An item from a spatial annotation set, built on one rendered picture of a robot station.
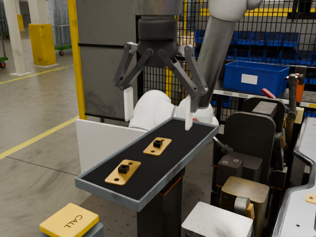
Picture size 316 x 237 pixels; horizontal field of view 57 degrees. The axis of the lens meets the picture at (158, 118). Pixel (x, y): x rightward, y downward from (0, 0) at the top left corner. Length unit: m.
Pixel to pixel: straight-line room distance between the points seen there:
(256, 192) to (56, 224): 0.41
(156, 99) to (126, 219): 0.53
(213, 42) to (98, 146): 0.61
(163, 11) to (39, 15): 7.87
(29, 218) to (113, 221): 1.35
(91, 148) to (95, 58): 2.45
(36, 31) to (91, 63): 4.83
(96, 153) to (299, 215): 0.80
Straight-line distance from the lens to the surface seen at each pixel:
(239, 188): 0.67
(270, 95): 1.23
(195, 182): 1.37
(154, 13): 0.53
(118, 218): 1.17
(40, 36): 8.31
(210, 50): 1.13
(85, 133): 1.24
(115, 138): 1.16
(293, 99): 1.21
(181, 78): 0.56
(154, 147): 0.63
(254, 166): 0.76
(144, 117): 1.27
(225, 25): 1.10
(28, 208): 2.55
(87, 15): 3.61
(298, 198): 0.83
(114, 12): 3.40
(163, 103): 1.30
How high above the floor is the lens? 1.44
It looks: 21 degrees down
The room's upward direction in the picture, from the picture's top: straight up
